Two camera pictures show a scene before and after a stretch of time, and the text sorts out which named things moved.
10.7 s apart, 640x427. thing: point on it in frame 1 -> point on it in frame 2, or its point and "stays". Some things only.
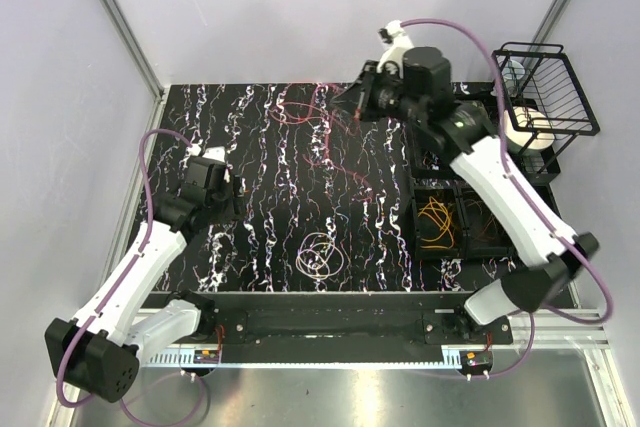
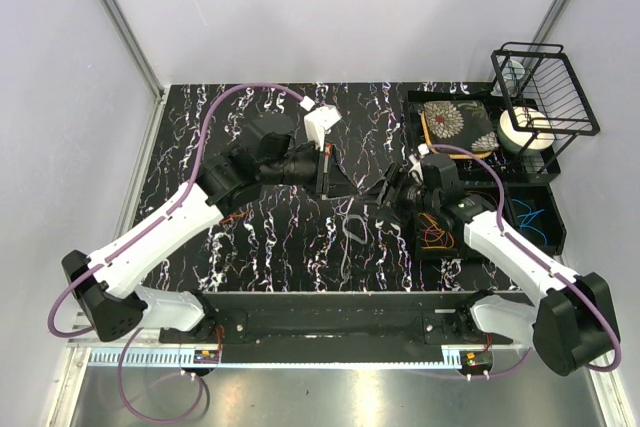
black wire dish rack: x=544 y=98 stays
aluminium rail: x=559 y=335 stays
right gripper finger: x=351 y=99 -> x=380 y=193
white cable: x=318 y=256 -> x=347 y=236
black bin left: x=438 y=222 stays
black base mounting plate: x=361 y=317 stays
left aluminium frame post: x=118 y=20 stays
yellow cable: x=441 y=216 stays
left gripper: x=237 y=206 -> x=331 y=180
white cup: x=512 y=71 stays
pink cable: x=326 y=123 -> x=431 y=230
